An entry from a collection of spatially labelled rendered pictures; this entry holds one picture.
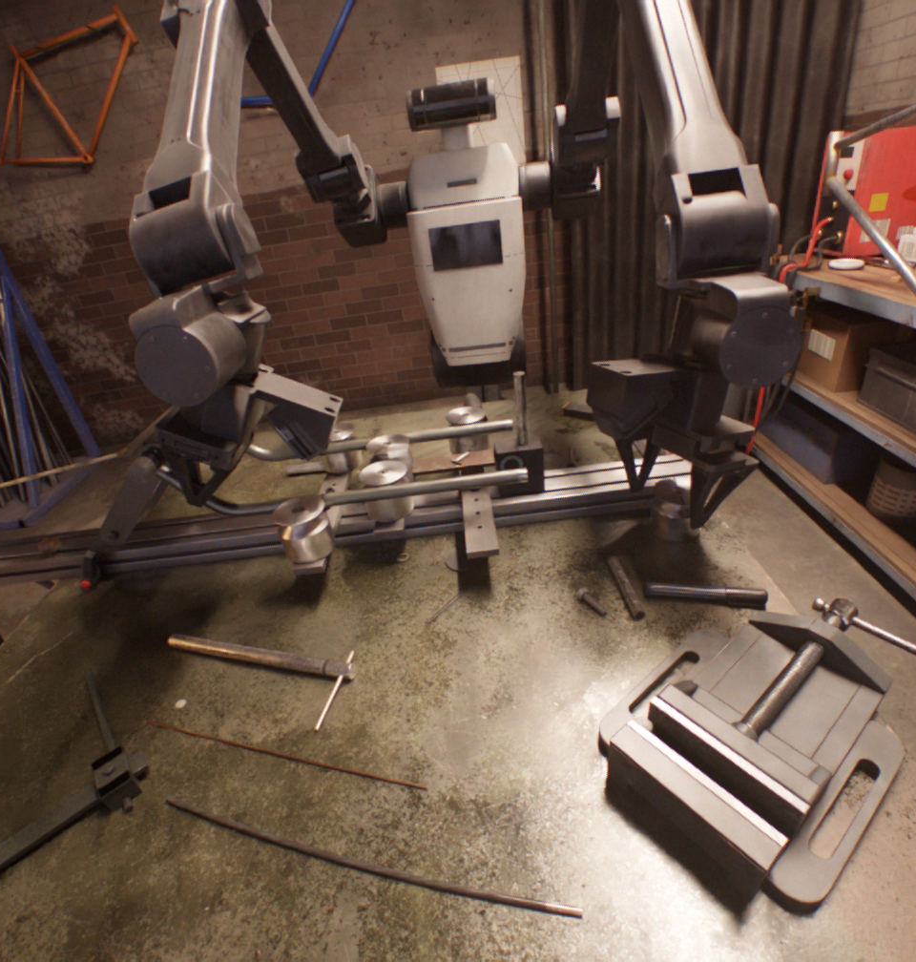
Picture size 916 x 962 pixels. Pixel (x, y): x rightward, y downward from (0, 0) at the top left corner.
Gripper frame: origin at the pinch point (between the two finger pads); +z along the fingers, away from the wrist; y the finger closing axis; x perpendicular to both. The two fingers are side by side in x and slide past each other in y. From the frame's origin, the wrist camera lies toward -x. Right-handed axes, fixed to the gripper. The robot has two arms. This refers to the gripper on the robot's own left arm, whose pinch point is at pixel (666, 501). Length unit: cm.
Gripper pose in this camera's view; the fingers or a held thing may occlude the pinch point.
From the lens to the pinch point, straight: 55.2
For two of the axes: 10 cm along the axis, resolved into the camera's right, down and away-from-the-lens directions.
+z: -0.3, 8.9, 4.5
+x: 9.0, -1.7, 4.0
